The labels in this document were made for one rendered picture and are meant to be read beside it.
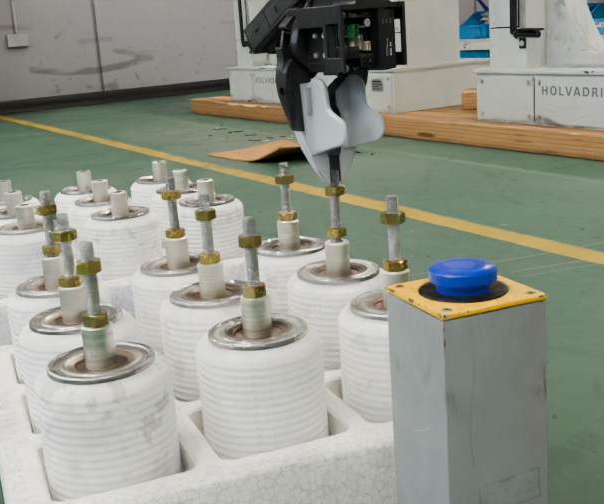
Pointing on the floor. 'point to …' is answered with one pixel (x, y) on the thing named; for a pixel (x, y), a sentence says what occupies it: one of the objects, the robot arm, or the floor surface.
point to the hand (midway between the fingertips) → (327, 166)
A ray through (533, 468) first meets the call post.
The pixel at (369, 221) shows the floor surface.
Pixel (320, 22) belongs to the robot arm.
